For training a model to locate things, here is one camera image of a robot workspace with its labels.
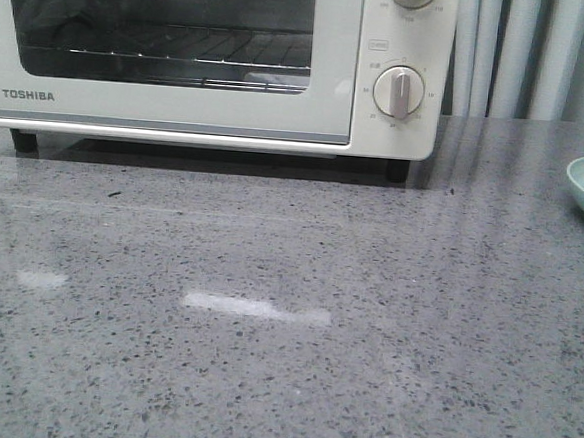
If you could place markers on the white Toshiba toaster oven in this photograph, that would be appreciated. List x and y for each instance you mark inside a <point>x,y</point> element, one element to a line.
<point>390,36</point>

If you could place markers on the glass oven door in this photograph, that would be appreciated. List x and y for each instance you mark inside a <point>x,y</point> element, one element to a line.
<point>321,113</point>

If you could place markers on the black oven foot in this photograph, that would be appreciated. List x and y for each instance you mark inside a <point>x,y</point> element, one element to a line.
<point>24,142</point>
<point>397,170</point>

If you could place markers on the lower timer knob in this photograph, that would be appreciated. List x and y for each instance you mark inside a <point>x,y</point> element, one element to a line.
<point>398,92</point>

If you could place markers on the black right oven foot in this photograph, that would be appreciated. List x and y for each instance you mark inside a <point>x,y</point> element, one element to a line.
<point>397,170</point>

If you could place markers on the metal oven wire rack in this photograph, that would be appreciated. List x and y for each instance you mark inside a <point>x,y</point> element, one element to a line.
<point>170,55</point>

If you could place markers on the black left oven foot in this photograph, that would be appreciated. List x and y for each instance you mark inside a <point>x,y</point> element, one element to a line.
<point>24,142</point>

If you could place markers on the white pleated curtain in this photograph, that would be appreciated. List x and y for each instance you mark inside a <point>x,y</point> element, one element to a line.
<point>519,59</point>

